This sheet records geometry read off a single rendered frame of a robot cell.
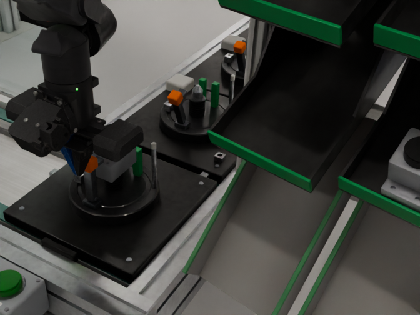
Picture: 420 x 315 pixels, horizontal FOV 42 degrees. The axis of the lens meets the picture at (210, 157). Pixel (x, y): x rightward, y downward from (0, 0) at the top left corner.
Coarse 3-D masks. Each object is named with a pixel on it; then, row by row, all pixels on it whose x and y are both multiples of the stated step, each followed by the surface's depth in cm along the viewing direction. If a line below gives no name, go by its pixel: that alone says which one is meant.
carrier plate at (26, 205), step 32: (160, 160) 96; (32, 192) 87; (64, 192) 87; (160, 192) 88; (192, 192) 89; (32, 224) 81; (64, 224) 82; (96, 224) 82; (128, 224) 82; (160, 224) 83; (96, 256) 77; (128, 256) 77
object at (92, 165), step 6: (96, 156) 80; (90, 162) 77; (96, 162) 78; (102, 162) 80; (90, 168) 77; (84, 174) 79; (90, 174) 78; (84, 180) 79; (90, 180) 79; (90, 186) 80; (96, 186) 80; (90, 192) 80; (96, 192) 81; (90, 198) 81; (96, 198) 81
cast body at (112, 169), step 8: (104, 160) 81; (120, 160) 81; (128, 160) 83; (96, 168) 81; (104, 168) 80; (112, 168) 80; (120, 168) 82; (128, 168) 84; (104, 176) 81; (112, 176) 81
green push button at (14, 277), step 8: (0, 272) 73; (8, 272) 74; (16, 272) 74; (0, 280) 72; (8, 280) 72; (16, 280) 73; (0, 288) 71; (8, 288) 71; (16, 288) 72; (0, 296) 71
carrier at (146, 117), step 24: (192, 96) 102; (216, 96) 105; (144, 120) 106; (168, 120) 102; (192, 120) 103; (144, 144) 99; (168, 144) 99; (192, 144) 100; (192, 168) 95; (216, 168) 94
